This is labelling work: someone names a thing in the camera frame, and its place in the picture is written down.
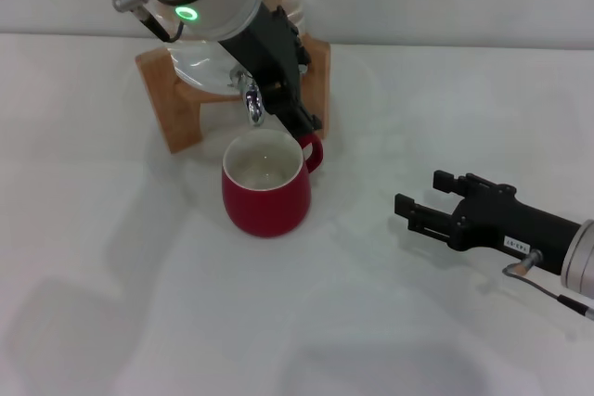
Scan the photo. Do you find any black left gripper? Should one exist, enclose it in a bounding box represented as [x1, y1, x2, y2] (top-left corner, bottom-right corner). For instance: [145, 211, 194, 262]
[217, 1, 323, 140]

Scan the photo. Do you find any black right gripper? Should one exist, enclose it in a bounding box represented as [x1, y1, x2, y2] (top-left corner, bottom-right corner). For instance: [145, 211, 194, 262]
[394, 170, 584, 275]

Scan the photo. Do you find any chrome faucet with lever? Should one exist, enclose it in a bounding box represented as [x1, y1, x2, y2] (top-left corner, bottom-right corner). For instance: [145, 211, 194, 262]
[230, 70, 266, 128]

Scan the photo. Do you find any red ceramic cup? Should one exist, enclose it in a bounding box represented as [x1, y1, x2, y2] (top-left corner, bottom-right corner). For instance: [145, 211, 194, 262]
[221, 130, 325, 238]

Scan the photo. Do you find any wooden dispenser stand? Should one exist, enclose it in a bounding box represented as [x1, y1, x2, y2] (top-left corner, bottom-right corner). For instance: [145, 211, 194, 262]
[135, 34, 331, 154]

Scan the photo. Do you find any right gripper cable with plug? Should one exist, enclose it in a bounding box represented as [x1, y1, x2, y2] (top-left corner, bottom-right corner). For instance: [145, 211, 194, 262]
[502, 249, 594, 321]

